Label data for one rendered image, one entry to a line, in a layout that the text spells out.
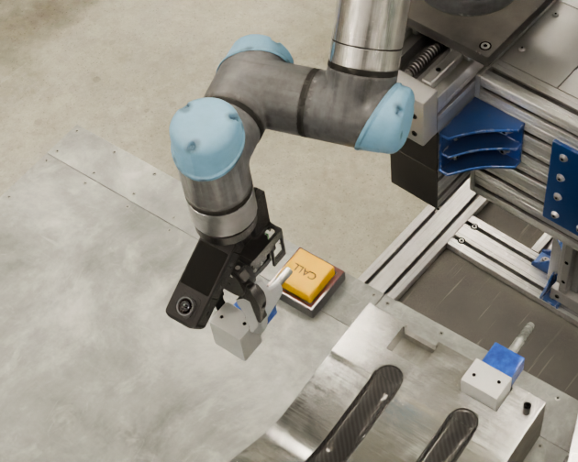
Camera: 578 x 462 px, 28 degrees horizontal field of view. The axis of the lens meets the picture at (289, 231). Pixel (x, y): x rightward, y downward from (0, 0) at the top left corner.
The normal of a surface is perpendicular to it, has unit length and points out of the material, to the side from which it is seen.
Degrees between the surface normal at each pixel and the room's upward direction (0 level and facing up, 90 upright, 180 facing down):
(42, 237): 0
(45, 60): 0
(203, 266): 31
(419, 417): 1
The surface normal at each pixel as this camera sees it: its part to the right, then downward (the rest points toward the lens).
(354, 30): -0.40, 0.25
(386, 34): 0.42, 0.35
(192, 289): -0.36, -0.14
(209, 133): -0.09, -0.60
